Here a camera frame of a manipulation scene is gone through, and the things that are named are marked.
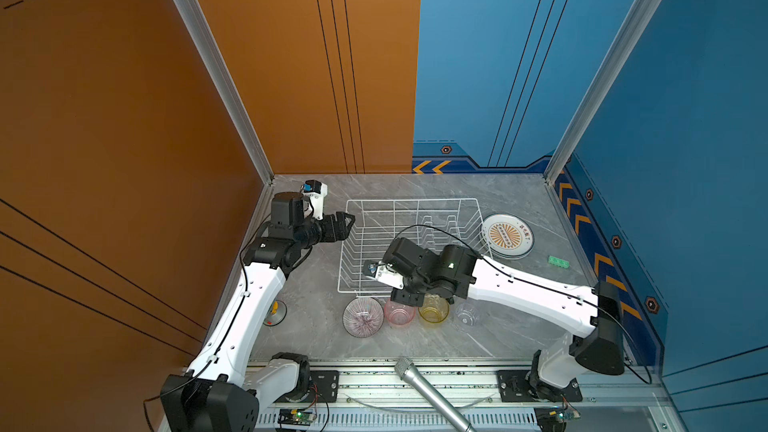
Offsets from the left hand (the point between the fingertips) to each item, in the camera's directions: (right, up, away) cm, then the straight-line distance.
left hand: (342, 215), depth 77 cm
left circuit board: (-10, -48, -6) cm, 50 cm away
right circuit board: (+52, -48, -6) cm, 71 cm away
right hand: (+14, -16, -4) cm, 21 cm away
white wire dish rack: (+5, -4, +29) cm, 30 cm away
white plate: (+51, -8, +23) cm, 57 cm away
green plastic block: (+66, -16, +19) cm, 71 cm away
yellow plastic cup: (+25, -27, +8) cm, 38 cm away
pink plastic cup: (+15, -29, +8) cm, 33 cm away
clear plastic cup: (+34, -28, +8) cm, 45 cm away
